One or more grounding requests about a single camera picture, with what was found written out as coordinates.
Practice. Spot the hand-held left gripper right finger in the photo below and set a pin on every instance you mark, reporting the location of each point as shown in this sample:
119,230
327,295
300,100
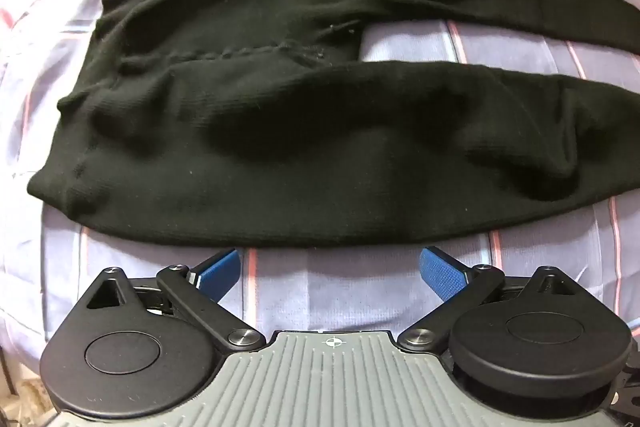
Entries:
441,274

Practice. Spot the black pants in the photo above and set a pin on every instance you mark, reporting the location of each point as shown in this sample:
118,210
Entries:
300,132

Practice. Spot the plaid bed sheet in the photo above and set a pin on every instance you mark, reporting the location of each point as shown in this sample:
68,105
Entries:
330,302

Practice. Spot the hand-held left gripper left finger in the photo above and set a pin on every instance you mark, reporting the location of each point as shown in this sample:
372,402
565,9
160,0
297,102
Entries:
220,272

